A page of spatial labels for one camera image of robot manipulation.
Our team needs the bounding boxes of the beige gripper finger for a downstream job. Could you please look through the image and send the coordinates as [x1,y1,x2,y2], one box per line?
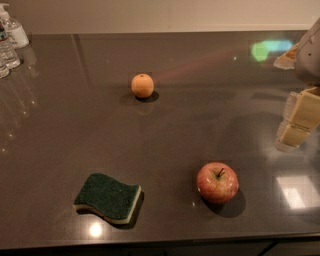
[273,43,299,70]
[275,87,320,148]

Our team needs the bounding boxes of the orange fruit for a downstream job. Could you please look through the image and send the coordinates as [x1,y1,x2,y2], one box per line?
[131,73,154,98]

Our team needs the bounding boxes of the red apple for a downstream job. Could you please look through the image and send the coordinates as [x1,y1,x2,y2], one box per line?
[196,162,239,204]

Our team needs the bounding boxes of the green and yellow sponge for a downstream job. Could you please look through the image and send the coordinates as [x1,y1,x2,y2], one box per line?
[73,173,142,225]

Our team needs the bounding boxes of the white pump sanitizer bottle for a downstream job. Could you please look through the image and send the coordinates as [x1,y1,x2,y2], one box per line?
[0,3,29,49]

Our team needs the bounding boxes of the clear plastic water bottle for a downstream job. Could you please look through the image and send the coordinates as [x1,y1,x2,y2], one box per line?
[0,23,21,69]

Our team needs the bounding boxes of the clear plastic bottle at edge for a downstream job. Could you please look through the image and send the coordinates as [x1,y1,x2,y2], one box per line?
[0,56,9,78]

